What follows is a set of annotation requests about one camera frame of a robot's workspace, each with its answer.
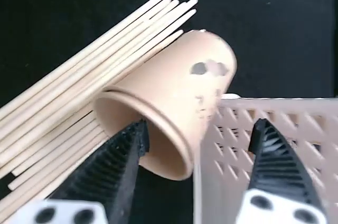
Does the wooden chopstick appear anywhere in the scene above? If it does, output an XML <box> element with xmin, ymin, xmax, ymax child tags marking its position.
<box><xmin>0</xmin><ymin>0</ymin><xmax>167</xmax><ymax>117</ymax></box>
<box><xmin>0</xmin><ymin>0</ymin><xmax>199</xmax><ymax>151</ymax></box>
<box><xmin>0</xmin><ymin>29</ymin><xmax>185</xmax><ymax>168</ymax></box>
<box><xmin>0</xmin><ymin>2</ymin><xmax>189</xmax><ymax>143</ymax></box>
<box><xmin>7</xmin><ymin>126</ymin><xmax>104</xmax><ymax>190</ymax></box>
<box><xmin>0</xmin><ymin>133</ymin><xmax>109</xmax><ymax>203</ymax></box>
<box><xmin>0</xmin><ymin>0</ymin><xmax>181</xmax><ymax>134</ymax></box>
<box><xmin>0</xmin><ymin>0</ymin><xmax>174</xmax><ymax>126</ymax></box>
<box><xmin>10</xmin><ymin>118</ymin><xmax>99</xmax><ymax>176</ymax></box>
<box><xmin>0</xmin><ymin>181</ymin><xmax>64</xmax><ymax>223</ymax></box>
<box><xmin>0</xmin><ymin>152</ymin><xmax>93</xmax><ymax>213</ymax></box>
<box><xmin>0</xmin><ymin>8</ymin><xmax>198</xmax><ymax>160</ymax></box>

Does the pale pink plastic lattice basket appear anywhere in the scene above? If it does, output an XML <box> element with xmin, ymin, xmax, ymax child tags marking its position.
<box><xmin>194</xmin><ymin>94</ymin><xmax>338</xmax><ymax>224</ymax></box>

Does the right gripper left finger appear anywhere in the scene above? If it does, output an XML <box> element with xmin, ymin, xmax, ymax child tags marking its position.
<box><xmin>5</xmin><ymin>118</ymin><xmax>151</xmax><ymax>224</ymax></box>

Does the beige paper cup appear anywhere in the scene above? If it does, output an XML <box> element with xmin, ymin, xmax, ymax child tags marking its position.
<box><xmin>93</xmin><ymin>92</ymin><xmax>196</xmax><ymax>182</ymax></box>
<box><xmin>104</xmin><ymin>29</ymin><xmax>238</xmax><ymax>162</ymax></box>

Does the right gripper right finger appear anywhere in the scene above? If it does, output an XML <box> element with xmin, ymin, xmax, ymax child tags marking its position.
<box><xmin>237</xmin><ymin>118</ymin><xmax>330</xmax><ymax>224</ymax></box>

